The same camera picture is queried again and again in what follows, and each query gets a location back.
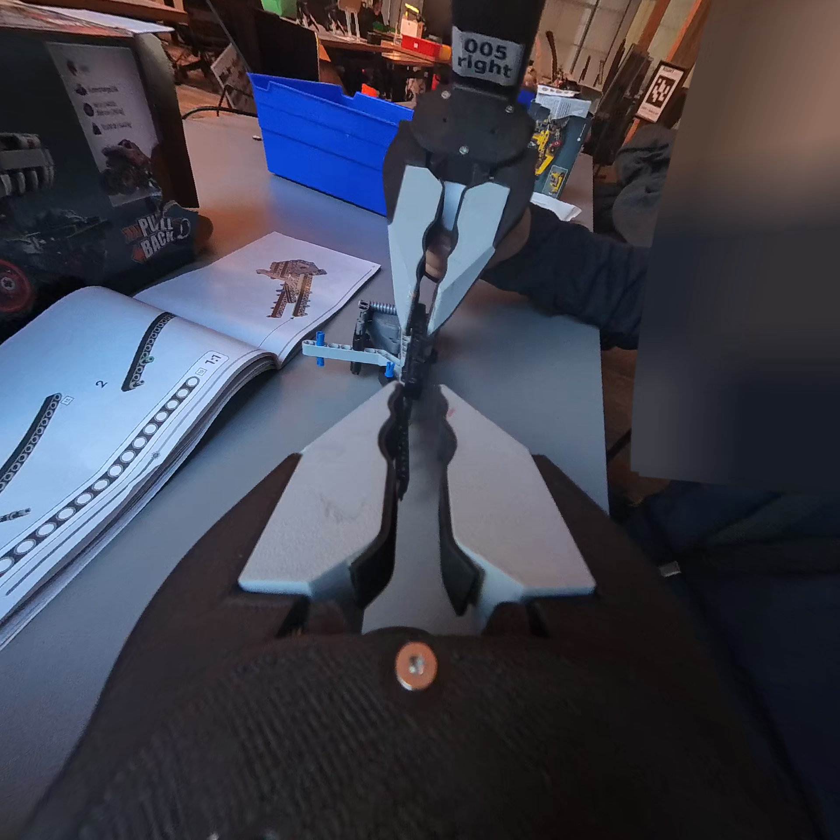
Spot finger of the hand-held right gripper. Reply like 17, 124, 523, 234
427, 185, 515, 333
387, 163, 445, 337

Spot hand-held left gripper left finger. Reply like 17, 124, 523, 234
236, 382, 403, 602

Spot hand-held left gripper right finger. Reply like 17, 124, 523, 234
437, 384, 598, 616

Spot long black lego beam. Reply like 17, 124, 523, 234
377, 307, 438, 504

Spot grey lego chassis assembly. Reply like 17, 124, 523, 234
301, 298, 422, 383

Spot person's right forearm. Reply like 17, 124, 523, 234
481, 203, 652, 350

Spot yellow vehicle lego box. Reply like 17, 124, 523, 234
524, 83, 595, 202

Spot dark lego set box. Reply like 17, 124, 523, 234
0, 28, 202, 330

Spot red plastic bin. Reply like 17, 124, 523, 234
399, 33, 455, 61

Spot blue plastic bin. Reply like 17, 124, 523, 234
247, 71, 416, 218

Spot dark cloth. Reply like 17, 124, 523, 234
609, 123, 678, 245

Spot fiducial marker sign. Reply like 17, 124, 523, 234
634, 58, 688, 123

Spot black monitor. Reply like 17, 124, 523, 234
252, 9, 322, 84

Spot open instruction booklet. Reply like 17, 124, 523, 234
0, 230, 382, 648

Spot black cable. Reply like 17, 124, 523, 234
180, 104, 261, 123

